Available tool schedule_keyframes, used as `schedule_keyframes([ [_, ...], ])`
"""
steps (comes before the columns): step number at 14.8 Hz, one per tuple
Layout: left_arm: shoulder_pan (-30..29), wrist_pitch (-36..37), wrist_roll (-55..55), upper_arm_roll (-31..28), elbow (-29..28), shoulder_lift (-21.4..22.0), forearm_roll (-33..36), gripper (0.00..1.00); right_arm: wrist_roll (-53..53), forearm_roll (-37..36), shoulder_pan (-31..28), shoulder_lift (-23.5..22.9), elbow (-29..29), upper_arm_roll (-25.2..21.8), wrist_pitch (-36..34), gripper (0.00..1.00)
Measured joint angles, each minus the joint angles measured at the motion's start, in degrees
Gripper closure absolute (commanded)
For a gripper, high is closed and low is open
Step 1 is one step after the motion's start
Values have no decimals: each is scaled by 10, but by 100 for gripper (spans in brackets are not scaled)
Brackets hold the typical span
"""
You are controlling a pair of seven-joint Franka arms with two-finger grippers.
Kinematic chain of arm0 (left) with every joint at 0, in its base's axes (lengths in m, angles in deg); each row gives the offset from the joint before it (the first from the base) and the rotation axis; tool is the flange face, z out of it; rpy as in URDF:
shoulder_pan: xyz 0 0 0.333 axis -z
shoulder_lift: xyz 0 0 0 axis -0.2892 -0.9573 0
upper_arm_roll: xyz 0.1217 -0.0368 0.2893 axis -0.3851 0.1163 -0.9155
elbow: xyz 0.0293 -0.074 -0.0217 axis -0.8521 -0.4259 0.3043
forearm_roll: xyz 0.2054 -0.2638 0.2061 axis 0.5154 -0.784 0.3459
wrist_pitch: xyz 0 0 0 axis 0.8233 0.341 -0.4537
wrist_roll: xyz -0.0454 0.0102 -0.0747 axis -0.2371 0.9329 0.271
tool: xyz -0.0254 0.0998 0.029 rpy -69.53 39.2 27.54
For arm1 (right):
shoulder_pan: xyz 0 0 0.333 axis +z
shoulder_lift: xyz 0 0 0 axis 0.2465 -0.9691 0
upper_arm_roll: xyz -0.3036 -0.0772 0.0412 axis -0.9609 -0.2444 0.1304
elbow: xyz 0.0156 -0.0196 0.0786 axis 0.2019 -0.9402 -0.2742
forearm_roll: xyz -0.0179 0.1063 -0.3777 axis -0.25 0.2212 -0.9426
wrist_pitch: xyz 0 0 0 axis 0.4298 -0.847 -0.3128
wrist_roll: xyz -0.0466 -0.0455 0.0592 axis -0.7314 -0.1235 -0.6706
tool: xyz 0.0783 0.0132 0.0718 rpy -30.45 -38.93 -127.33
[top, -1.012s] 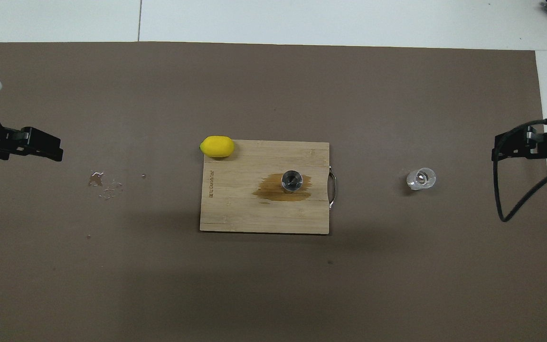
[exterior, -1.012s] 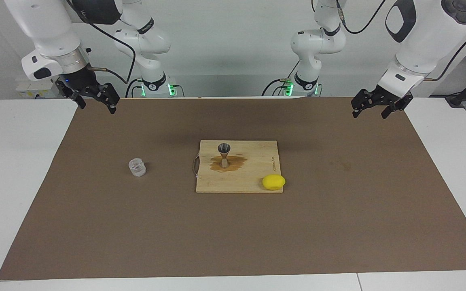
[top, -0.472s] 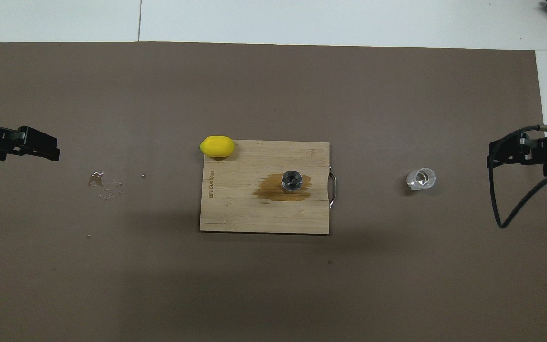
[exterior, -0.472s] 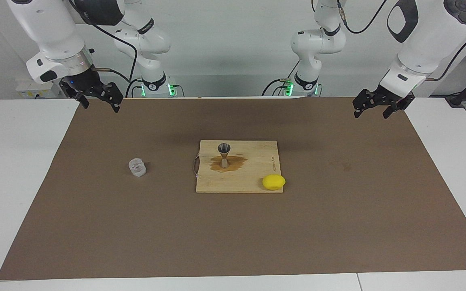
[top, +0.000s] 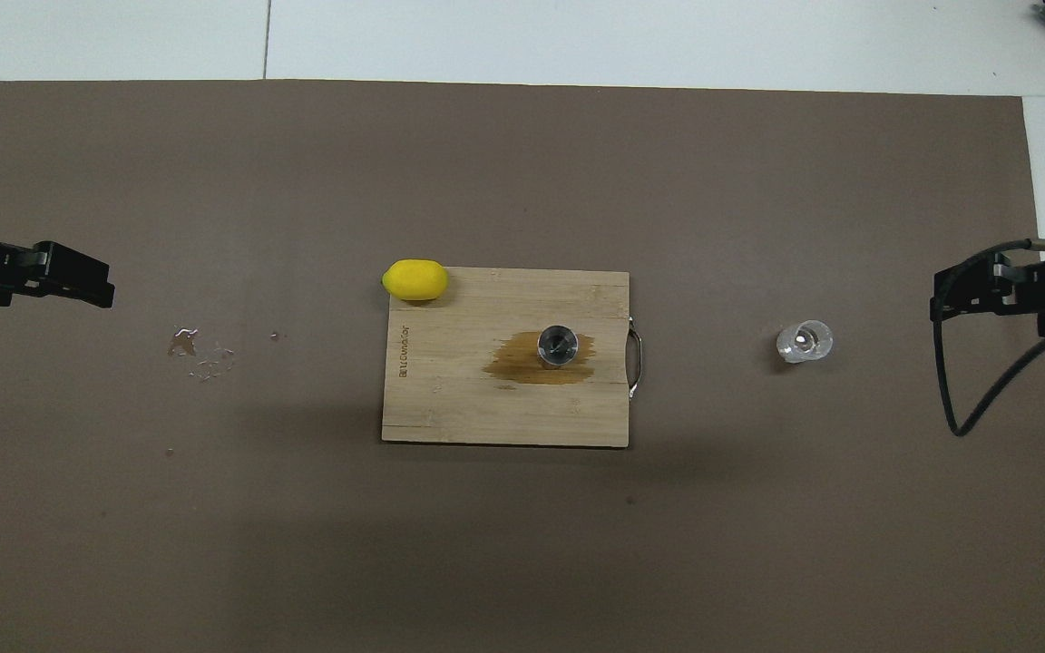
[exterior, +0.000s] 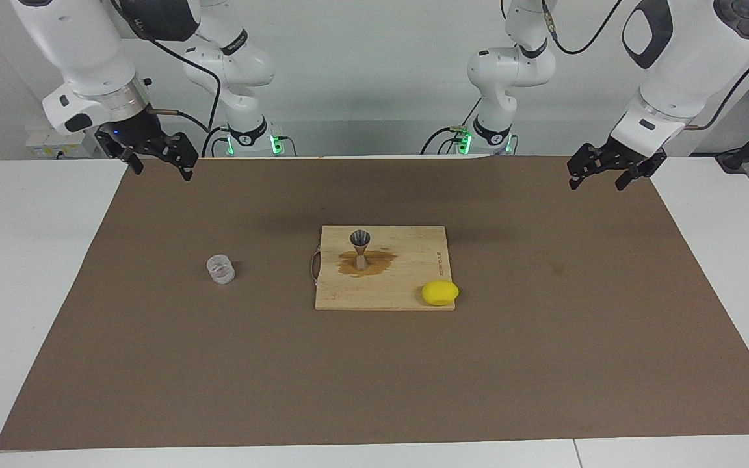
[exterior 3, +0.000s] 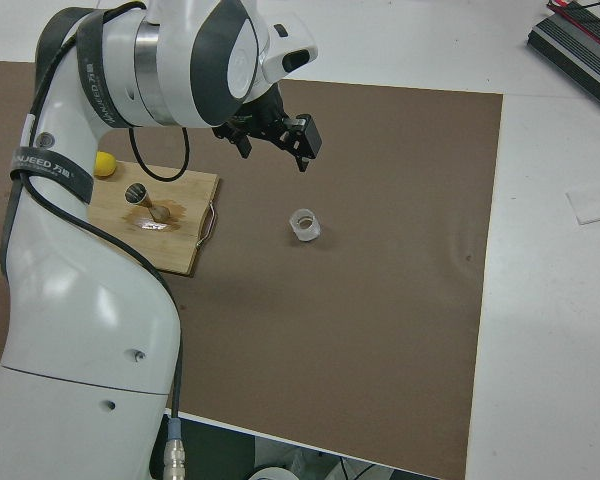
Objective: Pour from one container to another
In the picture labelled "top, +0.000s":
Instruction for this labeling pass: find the yellow lemon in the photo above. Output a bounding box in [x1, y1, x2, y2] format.
[382, 259, 449, 302]

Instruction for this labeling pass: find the steel double jigger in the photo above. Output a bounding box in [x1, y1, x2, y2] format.
[536, 325, 580, 368]

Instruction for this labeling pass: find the clear glass cup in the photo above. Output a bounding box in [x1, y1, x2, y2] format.
[776, 319, 835, 365]

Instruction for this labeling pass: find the wooden cutting board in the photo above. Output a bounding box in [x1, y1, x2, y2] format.
[382, 268, 643, 448]

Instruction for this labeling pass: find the brown table mat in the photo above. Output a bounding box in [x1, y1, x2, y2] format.
[0, 80, 1045, 653]

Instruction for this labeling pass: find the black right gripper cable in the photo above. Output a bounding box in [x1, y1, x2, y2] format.
[931, 238, 1045, 439]

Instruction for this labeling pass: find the clear water spill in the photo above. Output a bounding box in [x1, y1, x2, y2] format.
[167, 326, 237, 383]

